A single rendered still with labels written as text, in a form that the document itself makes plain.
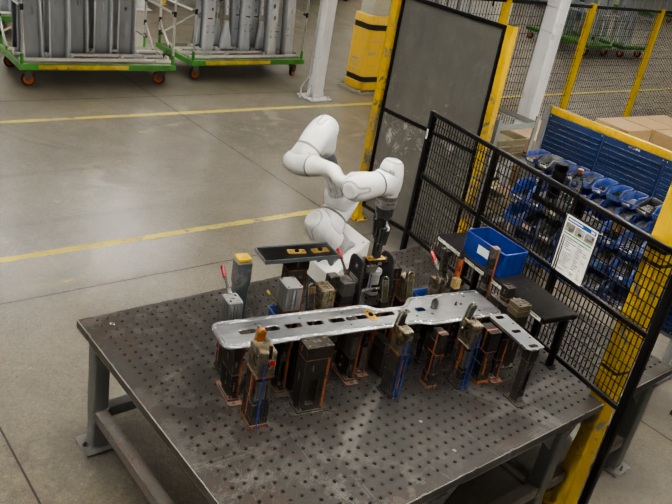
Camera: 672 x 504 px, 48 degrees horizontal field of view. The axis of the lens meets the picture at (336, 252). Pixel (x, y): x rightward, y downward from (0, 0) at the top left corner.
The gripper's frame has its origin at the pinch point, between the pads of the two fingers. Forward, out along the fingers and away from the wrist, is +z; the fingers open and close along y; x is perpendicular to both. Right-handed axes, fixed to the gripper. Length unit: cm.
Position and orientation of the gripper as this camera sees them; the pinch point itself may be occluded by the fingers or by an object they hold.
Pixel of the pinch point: (377, 249)
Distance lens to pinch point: 322.1
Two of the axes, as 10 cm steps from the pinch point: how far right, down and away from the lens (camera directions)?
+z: -1.4, 8.8, 4.6
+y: 3.8, 4.8, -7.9
